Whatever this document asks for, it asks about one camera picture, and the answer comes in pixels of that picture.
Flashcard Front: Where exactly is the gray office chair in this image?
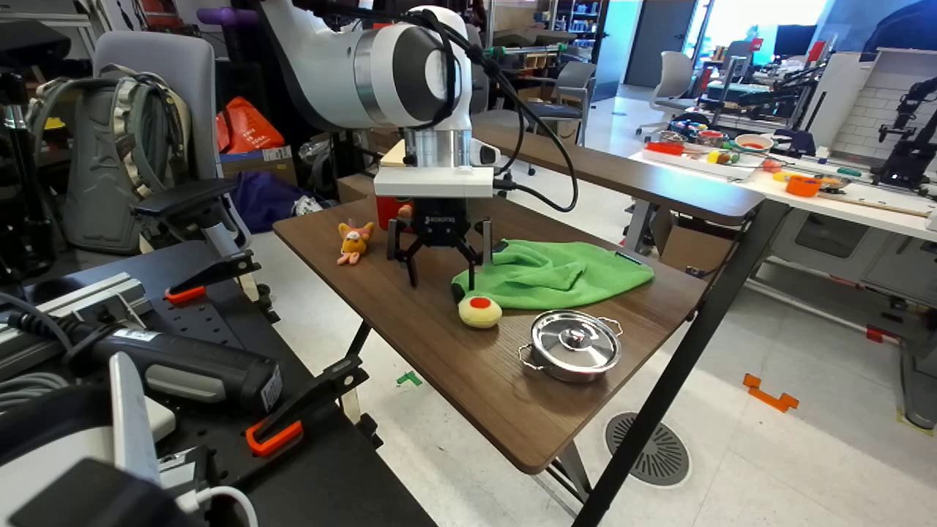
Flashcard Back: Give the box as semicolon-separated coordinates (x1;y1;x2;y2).
94;27;246;259

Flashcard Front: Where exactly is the aluminium extrusion rail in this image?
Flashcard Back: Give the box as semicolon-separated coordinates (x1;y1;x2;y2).
0;269;150;345

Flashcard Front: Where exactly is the white swivel chair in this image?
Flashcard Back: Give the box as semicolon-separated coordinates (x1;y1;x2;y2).
639;49;700;140

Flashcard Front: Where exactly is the white panel board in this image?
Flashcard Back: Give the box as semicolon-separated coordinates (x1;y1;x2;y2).
829;48;937;165

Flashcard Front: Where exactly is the orange plush bunny toy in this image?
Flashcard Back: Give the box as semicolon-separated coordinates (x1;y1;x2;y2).
334;220;377;269

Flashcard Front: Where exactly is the white cluttered table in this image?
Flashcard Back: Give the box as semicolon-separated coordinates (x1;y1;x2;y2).
628;131;937;434

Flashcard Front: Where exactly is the round floor drain grate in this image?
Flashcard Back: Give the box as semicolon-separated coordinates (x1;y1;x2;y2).
602;411;693;490

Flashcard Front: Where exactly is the small orange container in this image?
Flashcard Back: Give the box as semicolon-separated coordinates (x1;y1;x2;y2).
784;174;822;203

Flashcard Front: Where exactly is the orange floor marker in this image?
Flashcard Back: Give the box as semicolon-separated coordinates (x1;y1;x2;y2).
741;371;801;417

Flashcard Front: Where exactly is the black equipment stand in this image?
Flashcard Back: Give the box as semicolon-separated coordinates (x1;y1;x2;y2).
870;73;937;193

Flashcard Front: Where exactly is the black clamp with orange handle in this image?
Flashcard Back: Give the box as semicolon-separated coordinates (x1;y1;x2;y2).
161;248;264;310
241;352;368;462

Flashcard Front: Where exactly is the green towel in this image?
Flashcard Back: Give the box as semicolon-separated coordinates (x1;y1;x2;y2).
448;237;658;316

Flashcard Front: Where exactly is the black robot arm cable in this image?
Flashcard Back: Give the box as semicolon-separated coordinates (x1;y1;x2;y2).
419;5;582;216

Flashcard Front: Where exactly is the steel pot with lid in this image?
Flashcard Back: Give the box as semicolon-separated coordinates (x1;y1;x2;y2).
519;307;627;383

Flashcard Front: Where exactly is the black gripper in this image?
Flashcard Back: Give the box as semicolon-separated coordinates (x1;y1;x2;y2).
387;197;491;294

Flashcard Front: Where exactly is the white wrist mounting block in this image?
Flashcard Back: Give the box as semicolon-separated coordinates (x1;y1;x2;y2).
371;160;497;203

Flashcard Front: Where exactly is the white plastic part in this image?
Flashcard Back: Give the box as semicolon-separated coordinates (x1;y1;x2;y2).
101;349;180;491

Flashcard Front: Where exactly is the yellow ball with red dot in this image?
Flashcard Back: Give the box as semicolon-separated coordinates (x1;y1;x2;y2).
456;294;506;330

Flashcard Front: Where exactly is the black handheld tool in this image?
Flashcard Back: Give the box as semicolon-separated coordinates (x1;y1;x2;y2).
88;326;286;417

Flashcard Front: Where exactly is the long brown side table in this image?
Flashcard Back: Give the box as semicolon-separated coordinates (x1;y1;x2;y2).
475;114;784;259

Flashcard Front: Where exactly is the gray backpack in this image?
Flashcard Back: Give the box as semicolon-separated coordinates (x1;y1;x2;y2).
31;65;194;259

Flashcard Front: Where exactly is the orange bag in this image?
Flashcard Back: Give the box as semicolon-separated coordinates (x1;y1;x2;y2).
213;93;289;159

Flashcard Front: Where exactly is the dark brown folding table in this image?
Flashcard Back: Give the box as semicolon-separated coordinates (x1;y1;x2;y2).
343;200;787;527

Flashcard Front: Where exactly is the dark blue cloth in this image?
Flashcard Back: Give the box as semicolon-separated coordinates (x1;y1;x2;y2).
229;169;306;235

